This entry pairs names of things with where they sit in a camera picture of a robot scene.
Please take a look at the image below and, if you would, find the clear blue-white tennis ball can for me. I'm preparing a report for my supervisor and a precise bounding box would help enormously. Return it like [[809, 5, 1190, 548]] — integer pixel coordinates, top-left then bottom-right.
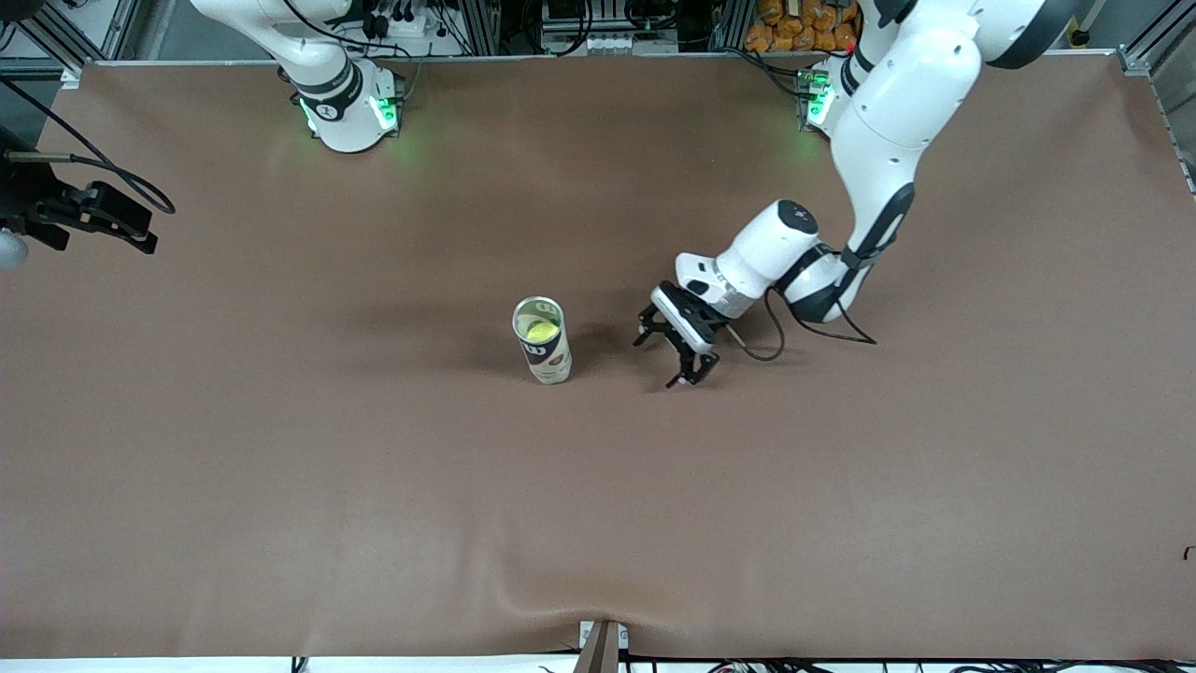
[[511, 295, 573, 386]]

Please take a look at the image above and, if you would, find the orange objects pile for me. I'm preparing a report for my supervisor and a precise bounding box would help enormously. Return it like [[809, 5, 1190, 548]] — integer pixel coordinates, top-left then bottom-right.
[[745, 0, 861, 54]]

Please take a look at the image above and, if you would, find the white power strip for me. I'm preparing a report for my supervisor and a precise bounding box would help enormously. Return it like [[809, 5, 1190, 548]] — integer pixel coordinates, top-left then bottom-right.
[[540, 33, 648, 55]]

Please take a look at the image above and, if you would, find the power strip with black plugs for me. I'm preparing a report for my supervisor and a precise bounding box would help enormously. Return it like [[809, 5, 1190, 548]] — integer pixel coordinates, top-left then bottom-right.
[[360, 0, 433, 38]]

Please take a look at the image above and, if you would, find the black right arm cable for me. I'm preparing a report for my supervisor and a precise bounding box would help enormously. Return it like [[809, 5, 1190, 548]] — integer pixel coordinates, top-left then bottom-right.
[[0, 79, 177, 216]]

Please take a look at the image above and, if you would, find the aluminium frame profile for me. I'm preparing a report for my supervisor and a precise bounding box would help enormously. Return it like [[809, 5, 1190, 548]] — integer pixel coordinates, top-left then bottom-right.
[[710, 0, 753, 52], [1117, 0, 1196, 78], [0, 0, 141, 80], [463, 0, 501, 55]]

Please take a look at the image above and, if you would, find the grey table clamp bracket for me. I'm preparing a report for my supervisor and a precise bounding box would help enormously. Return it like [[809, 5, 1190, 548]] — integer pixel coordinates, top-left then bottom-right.
[[577, 620, 630, 673]]

